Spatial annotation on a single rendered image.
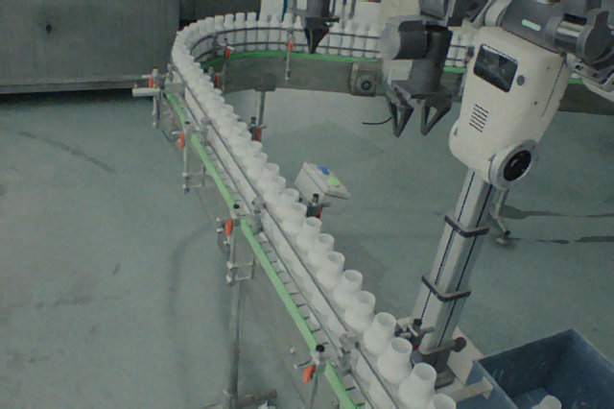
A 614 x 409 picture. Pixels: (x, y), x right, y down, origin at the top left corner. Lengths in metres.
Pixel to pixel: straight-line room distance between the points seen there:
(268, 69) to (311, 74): 0.21
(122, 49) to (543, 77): 3.36
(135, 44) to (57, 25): 0.53
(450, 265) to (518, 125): 0.52
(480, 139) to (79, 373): 1.73
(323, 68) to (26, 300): 1.72
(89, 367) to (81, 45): 2.51
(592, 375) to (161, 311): 1.79
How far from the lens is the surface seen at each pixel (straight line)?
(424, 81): 1.01
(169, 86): 2.00
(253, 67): 2.68
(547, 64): 1.46
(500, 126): 1.50
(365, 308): 1.01
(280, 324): 1.29
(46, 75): 4.35
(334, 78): 2.79
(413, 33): 0.96
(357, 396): 1.08
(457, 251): 1.75
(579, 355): 1.51
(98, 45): 4.30
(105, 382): 2.38
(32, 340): 2.59
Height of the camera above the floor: 1.83
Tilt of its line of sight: 31 degrees down
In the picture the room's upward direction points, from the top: 9 degrees clockwise
